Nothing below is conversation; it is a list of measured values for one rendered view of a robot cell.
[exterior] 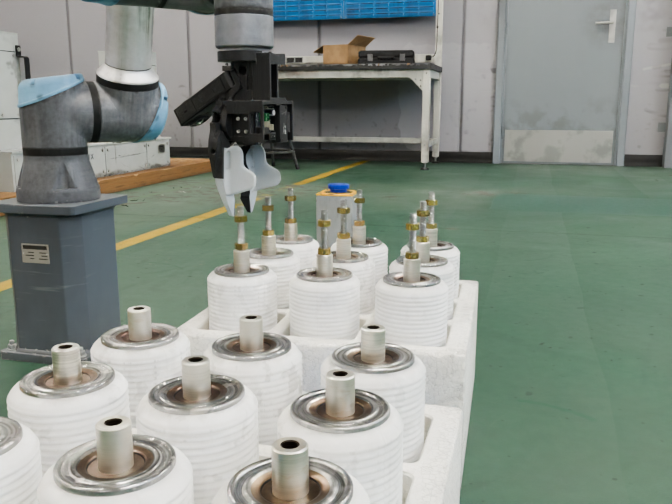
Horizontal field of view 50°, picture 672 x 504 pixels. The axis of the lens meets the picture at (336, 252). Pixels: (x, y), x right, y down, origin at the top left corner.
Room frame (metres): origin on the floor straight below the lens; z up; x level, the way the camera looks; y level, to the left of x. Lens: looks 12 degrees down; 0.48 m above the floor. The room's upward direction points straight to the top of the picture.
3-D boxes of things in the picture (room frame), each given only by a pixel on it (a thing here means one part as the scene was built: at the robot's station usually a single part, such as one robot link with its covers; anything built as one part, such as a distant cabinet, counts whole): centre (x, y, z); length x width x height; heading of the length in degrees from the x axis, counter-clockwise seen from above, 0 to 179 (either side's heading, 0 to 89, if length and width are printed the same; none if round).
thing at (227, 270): (0.97, 0.13, 0.25); 0.08 x 0.08 x 0.01
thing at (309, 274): (0.95, 0.02, 0.25); 0.08 x 0.08 x 0.01
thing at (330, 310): (0.95, 0.02, 0.16); 0.10 x 0.10 x 0.18
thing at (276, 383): (0.65, 0.08, 0.16); 0.10 x 0.10 x 0.18
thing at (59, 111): (1.38, 0.52, 0.47); 0.13 x 0.12 x 0.14; 122
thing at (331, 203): (1.36, 0.00, 0.16); 0.07 x 0.07 x 0.31; 77
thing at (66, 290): (1.37, 0.53, 0.15); 0.19 x 0.19 x 0.30; 75
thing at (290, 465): (0.40, 0.03, 0.26); 0.02 x 0.02 x 0.03
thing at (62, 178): (1.37, 0.53, 0.35); 0.15 x 0.15 x 0.10
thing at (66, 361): (0.57, 0.22, 0.26); 0.02 x 0.02 x 0.03
